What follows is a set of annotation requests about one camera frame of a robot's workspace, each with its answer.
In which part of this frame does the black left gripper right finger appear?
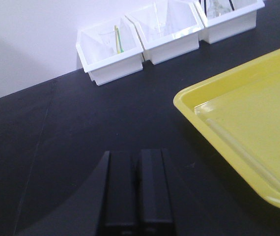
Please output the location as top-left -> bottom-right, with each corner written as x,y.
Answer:
137,148 -> 224,236

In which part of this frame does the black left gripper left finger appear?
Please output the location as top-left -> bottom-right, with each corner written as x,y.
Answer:
16,150 -> 134,236

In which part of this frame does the short clear test tube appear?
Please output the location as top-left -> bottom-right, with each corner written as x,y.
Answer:
206,118 -> 280,192

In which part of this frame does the yellow plastic tray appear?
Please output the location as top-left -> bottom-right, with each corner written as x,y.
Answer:
173,49 -> 280,208

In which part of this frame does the left white storage bin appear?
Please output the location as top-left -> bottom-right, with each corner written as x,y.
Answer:
76,16 -> 143,86

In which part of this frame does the white storage bin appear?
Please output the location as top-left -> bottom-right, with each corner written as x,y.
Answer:
76,16 -> 143,86
193,0 -> 265,44
125,0 -> 204,65

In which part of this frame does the green yellow plastic dropper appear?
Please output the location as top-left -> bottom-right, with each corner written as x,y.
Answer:
114,25 -> 124,54

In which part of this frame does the middle white storage bin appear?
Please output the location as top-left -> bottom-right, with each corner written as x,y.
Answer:
125,0 -> 204,65

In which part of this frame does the right white storage bin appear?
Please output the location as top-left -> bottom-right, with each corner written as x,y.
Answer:
193,0 -> 265,44

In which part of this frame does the black wire tripod stand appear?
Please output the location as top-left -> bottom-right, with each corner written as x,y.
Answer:
199,0 -> 235,14

